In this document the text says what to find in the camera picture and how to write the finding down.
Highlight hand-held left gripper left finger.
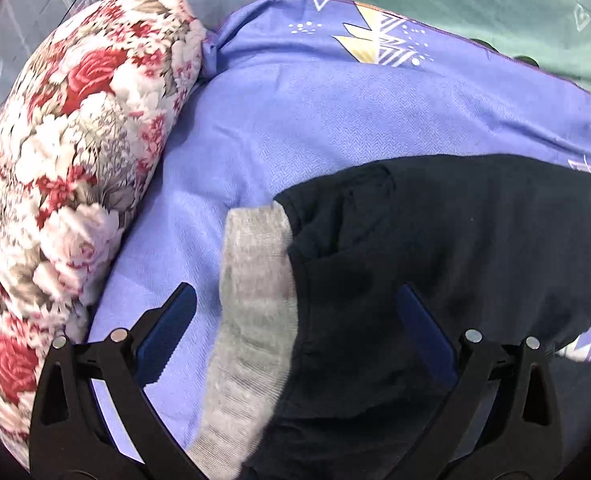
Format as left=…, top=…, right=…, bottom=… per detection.
left=29, top=282, right=211, bottom=480

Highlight purple printed blanket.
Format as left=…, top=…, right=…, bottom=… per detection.
left=88, top=0, right=591, bottom=467

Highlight green printed bed sheet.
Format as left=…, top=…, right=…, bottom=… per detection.
left=262, top=0, right=591, bottom=107

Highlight black pants with grey waistband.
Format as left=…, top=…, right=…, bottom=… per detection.
left=189, top=152, right=591, bottom=480

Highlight floral quilted pillow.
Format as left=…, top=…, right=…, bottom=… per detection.
left=0, top=0, right=210, bottom=443

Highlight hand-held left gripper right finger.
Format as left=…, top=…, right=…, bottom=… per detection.
left=397, top=283, right=565, bottom=480

